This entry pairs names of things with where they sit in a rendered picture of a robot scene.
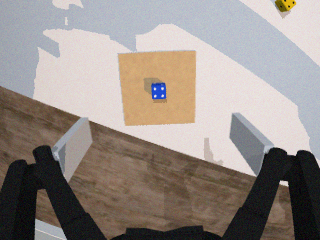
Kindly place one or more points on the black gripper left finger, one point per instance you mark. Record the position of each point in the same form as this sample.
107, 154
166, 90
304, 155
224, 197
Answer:
18, 207

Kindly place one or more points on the blue die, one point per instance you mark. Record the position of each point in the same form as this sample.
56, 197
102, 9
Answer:
158, 91

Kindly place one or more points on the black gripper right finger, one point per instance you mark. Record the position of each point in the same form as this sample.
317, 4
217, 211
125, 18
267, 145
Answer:
267, 162

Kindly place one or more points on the tan flat mat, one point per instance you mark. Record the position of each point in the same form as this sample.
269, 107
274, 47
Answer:
177, 69

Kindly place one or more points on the yellow die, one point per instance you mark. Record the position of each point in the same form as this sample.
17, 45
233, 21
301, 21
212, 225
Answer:
285, 5

